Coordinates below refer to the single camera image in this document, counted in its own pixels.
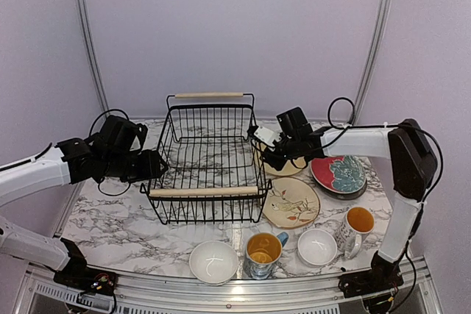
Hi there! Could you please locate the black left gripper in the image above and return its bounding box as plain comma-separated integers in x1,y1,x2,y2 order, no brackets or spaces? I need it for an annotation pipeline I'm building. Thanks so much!
102,148,169,183

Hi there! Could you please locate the pale yellow round plate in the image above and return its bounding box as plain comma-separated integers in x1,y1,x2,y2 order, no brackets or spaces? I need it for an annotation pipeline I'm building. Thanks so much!
254,144,308,177

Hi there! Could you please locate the black wire dish rack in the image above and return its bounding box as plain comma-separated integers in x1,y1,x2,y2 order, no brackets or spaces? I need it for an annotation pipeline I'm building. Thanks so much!
140,93,272,225

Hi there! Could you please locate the red and teal plate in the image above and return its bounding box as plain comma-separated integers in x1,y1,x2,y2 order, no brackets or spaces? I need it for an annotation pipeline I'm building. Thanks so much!
310,154,367,195

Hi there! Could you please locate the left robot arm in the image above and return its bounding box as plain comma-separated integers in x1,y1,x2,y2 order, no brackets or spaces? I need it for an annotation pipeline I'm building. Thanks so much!
1,110,168,292

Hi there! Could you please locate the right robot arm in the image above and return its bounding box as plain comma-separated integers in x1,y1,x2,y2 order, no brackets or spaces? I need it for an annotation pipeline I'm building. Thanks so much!
249,107,442,290

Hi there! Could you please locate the cream bird pattern plate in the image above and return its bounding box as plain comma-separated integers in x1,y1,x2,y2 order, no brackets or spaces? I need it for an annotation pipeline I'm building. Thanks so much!
263,177,321,229

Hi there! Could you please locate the grey reindeer plate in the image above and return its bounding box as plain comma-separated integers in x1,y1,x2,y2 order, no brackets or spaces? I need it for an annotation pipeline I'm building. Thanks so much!
311,172,367,200

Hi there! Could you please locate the small white bowl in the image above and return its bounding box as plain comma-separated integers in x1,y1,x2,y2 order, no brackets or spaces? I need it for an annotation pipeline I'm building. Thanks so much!
297,229,337,267

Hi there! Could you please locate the white patterned mug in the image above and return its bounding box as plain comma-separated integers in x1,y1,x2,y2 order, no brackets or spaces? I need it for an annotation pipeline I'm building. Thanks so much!
334,207,375,260

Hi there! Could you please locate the large white bowl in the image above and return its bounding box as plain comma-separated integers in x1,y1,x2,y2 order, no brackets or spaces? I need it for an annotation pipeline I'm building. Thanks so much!
188,240,238,285

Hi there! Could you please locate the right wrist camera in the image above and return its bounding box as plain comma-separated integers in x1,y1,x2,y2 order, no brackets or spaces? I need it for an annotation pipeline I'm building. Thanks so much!
248,126,282,149

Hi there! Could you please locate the blue handled mug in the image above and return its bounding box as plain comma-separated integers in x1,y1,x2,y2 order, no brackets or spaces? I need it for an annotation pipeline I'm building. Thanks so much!
244,232,289,280

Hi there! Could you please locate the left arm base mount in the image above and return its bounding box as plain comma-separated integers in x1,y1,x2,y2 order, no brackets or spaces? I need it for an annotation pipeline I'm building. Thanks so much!
54,268,118,296

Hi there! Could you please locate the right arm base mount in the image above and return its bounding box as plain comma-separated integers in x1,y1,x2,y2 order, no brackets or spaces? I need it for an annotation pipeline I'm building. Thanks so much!
338,269,404,298

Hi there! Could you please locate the aluminium front rail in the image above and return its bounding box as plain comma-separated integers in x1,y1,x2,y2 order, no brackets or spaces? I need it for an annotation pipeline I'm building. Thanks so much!
11,258,443,313

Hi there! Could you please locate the left aluminium frame post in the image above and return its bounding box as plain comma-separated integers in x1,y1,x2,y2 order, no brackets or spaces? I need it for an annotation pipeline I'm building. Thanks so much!
76,0,109,112

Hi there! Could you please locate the aluminium frame post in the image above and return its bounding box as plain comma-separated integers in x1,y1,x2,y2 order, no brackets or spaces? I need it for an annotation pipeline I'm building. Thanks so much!
352,0,392,124
76,0,109,112

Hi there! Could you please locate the right aluminium frame post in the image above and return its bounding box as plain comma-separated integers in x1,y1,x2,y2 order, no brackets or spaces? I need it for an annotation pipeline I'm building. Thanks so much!
352,0,392,124

